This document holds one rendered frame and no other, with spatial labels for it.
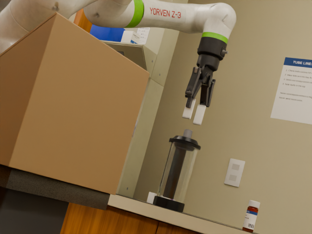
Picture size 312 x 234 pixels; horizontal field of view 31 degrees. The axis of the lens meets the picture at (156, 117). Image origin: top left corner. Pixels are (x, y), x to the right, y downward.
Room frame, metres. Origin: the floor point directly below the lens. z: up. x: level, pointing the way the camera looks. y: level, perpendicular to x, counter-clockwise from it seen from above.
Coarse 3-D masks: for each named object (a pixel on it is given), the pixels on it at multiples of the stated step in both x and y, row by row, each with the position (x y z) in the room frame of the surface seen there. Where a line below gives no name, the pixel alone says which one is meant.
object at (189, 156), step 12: (180, 144) 1.83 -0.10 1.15; (168, 156) 1.86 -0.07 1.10; (180, 156) 1.83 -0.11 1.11; (192, 156) 1.84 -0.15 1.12; (168, 168) 1.84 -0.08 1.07; (180, 168) 1.83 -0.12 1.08; (192, 168) 1.86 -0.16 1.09; (168, 180) 1.84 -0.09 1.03; (180, 180) 1.83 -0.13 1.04; (168, 192) 1.83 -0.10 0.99; (180, 192) 1.84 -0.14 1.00
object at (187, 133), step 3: (186, 129) 1.87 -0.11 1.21; (186, 132) 1.86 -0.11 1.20; (189, 132) 1.86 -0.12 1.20; (183, 135) 1.87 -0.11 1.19; (186, 135) 1.86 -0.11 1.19; (189, 135) 1.86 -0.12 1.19; (177, 138) 1.84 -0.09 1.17; (180, 138) 1.84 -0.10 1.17; (183, 138) 1.83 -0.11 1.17; (186, 138) 1.84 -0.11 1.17; (189, 138) 1.84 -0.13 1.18; (189, 141) 1.83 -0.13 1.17; (192, 141) 1.84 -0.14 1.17; (195, 141) 1.85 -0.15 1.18
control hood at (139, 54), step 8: (104, 40) 2.20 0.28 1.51; (120, 48) 2.16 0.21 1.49; (128, 48) 2.14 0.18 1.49; (136, 48) 2.12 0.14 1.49; (144, 48) 2.11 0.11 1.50; (128, 56) 2.16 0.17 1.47; (136, 56) 2.14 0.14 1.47; (144, 56) 2.12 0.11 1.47; (152, 56) 2.17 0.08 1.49; (136, 64) 2.16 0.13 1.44; (144, 64) 2.14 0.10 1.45; (152, 64) 2.18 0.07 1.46
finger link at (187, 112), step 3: (195, 99) 1.84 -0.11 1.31; (186, 102) 1.86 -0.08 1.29; (192, 102) 1.84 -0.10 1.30; (192, 105) 1.84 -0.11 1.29; (186, 108) 1.85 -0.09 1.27; (189, 108) 1.85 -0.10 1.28; (192, 108) 1.84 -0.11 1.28; (183, 111) 1.86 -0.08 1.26; (186, 111) 1.85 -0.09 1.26; (189, 111) 1.84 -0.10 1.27; (192, 111) 1.84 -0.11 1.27; (183, 114) 1.85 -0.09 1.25; (186, 114) 1.85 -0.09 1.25; (189, 114) 1.84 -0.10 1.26; (183, 117) 1.85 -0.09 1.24; (186, 117) 1.85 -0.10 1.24; (189, 117) 1.84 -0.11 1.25
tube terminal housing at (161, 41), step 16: (160, 32) 2.20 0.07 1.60; (176, 32) 2.27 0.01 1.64; (160, 48) 2.20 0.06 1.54; (160, 64) 2.22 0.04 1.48; (160, 80) 2.25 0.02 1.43; (144, 96) 2.19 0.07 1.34; (160, 96) 2.28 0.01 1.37; (144, 112) 2.21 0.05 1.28; (144, 128) 2.24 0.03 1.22; (144, 144) 2.27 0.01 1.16; (128, 160) 2.20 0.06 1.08; (128, 176) 2.22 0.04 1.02; (128, 192) 2.25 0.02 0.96
